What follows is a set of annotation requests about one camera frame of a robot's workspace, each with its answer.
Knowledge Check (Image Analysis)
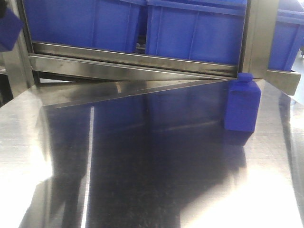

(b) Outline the large blue plastic bin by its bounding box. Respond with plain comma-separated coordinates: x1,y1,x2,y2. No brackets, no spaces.
145,0,246,65

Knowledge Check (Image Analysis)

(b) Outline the stainless steel shelf rack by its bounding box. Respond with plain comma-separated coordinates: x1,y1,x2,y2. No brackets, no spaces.
0,0,301,104

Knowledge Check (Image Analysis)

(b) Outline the blue bin at far right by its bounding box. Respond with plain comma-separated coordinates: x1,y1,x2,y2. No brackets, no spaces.
268,9,304,71

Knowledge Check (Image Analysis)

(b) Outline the blue bin at left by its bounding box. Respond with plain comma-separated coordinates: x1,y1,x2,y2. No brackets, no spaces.
23,0,146,53

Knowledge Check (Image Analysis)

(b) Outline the blue bottle-shaped plastic part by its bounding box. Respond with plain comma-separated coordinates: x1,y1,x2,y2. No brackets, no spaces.
224,73,261,133

